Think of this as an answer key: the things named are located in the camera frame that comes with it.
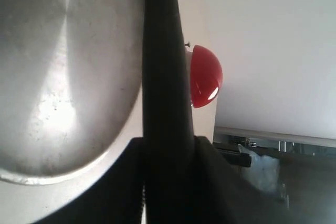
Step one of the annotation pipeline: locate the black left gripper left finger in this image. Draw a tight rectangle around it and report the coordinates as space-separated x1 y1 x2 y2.
38 137 144 223

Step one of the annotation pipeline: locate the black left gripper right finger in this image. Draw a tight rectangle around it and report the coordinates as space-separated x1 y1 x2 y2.
195 136 291 223

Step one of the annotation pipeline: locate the yellow black claw hammer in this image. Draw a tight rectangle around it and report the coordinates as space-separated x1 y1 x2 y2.
142 0 198 223

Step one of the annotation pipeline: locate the red dome button grey base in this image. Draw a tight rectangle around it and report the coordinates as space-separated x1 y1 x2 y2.
184 42 224 108

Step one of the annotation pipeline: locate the clear plastic bag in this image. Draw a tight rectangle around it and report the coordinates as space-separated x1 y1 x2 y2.
238 145 280 194

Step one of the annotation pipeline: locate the round stainless steel plate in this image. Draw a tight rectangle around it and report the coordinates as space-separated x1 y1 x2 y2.
1 0 144 185

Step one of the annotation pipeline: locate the metal frame rail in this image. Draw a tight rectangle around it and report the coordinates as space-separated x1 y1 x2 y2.
214 126 335 157

